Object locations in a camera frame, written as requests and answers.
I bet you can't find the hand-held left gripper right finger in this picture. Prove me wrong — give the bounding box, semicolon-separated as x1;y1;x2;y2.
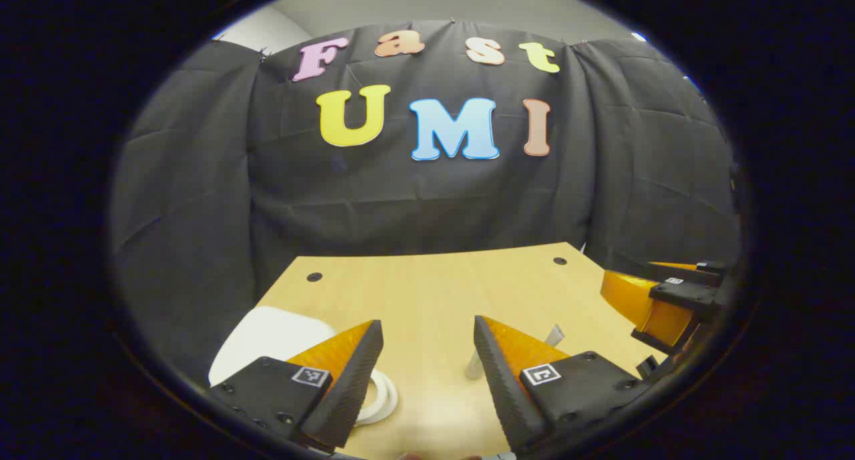
473;315;659;455

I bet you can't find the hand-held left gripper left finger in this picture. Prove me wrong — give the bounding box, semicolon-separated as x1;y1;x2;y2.
208;319;385;455

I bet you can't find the translucent cosmetic tube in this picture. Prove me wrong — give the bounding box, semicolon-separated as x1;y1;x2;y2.
466;324;565;381

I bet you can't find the white suitcase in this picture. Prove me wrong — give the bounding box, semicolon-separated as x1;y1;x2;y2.
208;305;399;426

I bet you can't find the black backdrop cloth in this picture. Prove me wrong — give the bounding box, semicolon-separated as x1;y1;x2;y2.
110;19;742;387

